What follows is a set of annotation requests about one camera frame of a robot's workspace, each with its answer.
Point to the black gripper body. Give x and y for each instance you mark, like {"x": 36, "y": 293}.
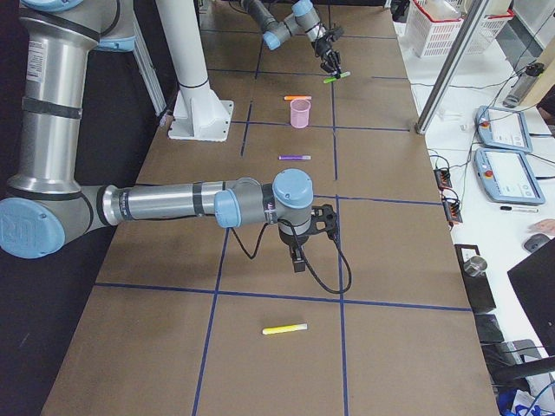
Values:
{"x": 324, "y": 46}
{"x": 289, "y": 241}

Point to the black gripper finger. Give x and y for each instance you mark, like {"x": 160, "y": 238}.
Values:
{"x": 297, "y": 259}
{"x": 331, "y": 64}

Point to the green highlighter pen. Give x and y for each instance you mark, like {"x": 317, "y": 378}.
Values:
{"x": 336, "y": 77}

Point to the orange highlighter pen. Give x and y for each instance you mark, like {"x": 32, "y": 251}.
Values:
{"x": 297, "y": 97}

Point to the yellow highlighter pen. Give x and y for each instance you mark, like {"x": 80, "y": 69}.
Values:
{"x": 284, "y": 329}

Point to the purple highlighter pen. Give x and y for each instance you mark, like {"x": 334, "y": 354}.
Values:
{"x": 294, "y": 157}

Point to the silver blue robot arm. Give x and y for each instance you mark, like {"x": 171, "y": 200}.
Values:
{"x": 46, "y": 208}
{"x": 304, "y": 19}

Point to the pink mesh pen holder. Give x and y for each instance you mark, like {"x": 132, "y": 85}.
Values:
{"x": 300, "y": 113}

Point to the black white marker pen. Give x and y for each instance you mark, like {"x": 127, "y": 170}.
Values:
{"x": 519, "y": 209}

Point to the person's hand on mouse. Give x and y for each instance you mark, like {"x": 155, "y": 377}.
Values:
{"x": 545, "y": 226}

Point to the white basket red rim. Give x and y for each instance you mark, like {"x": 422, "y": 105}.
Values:
{"x": 428, "y": 36}

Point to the orange black connector block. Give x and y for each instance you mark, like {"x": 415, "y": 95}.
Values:
{"x": 443, "y": 178}

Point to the metal cup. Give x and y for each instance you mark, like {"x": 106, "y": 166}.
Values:
{"x": 475, "y": 266}

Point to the far teach pendant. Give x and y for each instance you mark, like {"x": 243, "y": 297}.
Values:
{"x": 503, "y": 128}

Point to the teach pendant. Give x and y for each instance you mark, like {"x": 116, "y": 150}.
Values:
{"x": 507, "y": 178}
{"x": 503, "y": 128}

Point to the black water bottle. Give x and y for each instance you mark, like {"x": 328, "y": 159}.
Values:
{"x": 526, "y": 80}

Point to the near teach pendant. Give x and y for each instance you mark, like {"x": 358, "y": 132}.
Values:
{"x": 507, "y": 178}

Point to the black computer mouse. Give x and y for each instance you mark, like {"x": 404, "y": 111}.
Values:
{"x": 535, "y": 242}

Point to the black monitor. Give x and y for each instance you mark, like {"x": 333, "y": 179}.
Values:
{"x": 533, "y": 283}

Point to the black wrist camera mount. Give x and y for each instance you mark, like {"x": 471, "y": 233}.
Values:
{"x": 323, "y": 219}

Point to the aluminium frame post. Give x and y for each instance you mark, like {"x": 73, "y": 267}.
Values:
{"x": 459, "y": 48}

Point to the white pedestal column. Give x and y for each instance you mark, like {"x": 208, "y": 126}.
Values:
{"x": 198, "y": 113}

